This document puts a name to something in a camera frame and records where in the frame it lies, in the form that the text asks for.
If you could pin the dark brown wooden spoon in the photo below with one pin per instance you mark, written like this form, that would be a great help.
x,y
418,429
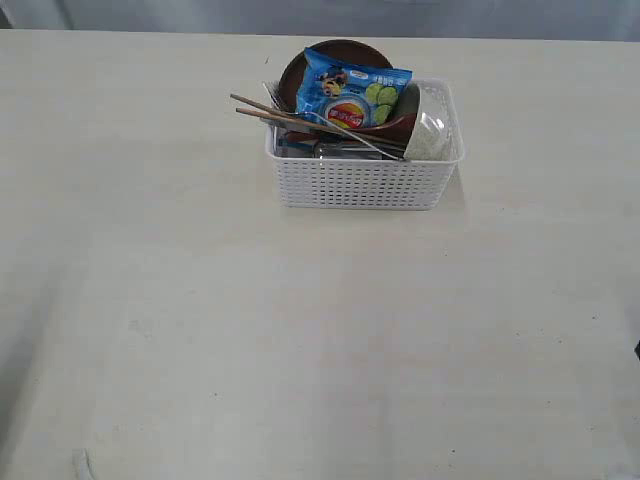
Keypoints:
x,y
397,131

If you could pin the brown round plate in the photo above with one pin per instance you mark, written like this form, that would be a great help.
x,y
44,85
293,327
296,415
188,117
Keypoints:
x,y
350,51

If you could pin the clear drinking glass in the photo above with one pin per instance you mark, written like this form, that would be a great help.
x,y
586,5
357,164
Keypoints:
x,y
345,150

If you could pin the speckled white bowl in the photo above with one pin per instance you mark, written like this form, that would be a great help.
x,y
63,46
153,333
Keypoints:
x,y
432,129

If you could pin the blue chips snack bag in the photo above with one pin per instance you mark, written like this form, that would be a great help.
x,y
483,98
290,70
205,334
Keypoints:
x,y
349,95

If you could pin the silver table knife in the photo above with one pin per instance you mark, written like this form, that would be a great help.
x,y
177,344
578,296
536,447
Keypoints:
x,y
381,145

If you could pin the wooden chopstick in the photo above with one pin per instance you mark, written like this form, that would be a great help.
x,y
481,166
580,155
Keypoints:
x,y
290,124
310,117

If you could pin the silver metal fork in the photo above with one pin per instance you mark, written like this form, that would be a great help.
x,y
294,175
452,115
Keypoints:
x,y
272,89

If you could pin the white perforated plastic basket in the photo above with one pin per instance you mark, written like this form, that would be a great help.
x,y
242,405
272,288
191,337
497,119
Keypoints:
x,y
343,183

